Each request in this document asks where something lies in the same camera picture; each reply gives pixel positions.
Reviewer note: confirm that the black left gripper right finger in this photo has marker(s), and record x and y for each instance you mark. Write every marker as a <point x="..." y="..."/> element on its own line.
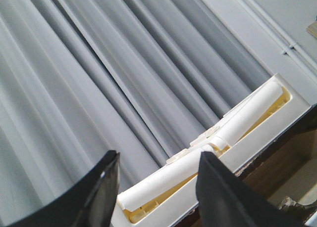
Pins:
<point x="225" y="201"/>

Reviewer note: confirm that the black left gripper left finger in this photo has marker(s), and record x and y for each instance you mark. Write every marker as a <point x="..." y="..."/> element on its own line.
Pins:
<point x="89" y="203"/>

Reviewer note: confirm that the dark wooden drawer cabinet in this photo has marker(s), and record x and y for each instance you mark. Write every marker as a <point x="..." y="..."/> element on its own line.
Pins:
<point x="284" y="174"/>

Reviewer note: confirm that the white pleated curtain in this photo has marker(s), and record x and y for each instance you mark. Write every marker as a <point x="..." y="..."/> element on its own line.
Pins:
<point x="81" y="77"/>

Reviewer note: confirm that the white wall conduit pipe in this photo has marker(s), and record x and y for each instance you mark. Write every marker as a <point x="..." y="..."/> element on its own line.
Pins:
<point x="272" y="44"/>

